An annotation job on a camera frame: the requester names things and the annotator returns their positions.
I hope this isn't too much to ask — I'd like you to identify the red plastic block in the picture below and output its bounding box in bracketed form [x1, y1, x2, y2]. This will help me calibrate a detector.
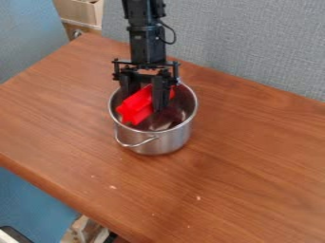
[115, 83, 178, 126]

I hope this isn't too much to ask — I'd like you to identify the light wooden frame under table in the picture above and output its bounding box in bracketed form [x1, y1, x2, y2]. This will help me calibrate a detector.
[60, 215, 111, 243]

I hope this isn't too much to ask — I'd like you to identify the black and white device corner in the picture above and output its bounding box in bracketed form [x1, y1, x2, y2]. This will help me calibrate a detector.
[0, 226, 33, 243]

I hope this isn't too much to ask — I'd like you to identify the stainless steel pot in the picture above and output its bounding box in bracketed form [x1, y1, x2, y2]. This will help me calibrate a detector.
[108, 84, 198, 156]

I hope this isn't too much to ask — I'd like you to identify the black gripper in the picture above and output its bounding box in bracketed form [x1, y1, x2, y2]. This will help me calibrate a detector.
[112, 58, 181, 112]

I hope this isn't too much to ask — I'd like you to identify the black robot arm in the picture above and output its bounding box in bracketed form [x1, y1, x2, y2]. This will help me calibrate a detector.
[112, 0, 181, 112]

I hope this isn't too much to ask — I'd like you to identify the black cable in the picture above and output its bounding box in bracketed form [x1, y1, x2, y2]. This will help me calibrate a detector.
[157, 20, 178, 46]

